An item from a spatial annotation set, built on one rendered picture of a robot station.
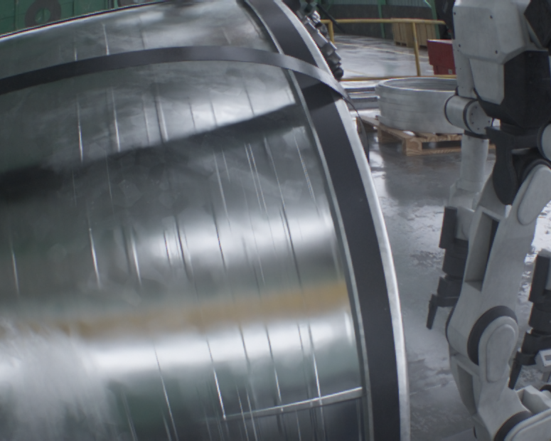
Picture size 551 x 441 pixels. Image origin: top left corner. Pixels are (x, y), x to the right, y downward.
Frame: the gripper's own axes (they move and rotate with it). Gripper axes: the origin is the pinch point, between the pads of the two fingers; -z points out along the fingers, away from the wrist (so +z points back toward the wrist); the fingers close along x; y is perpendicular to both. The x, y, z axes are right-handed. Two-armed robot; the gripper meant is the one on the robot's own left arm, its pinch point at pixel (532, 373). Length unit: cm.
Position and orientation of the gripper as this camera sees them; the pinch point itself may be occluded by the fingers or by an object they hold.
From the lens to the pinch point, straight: 169.1
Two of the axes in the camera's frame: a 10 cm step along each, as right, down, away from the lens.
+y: 3.0, 2.2, -9.3
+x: -9.5, -0.5, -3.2
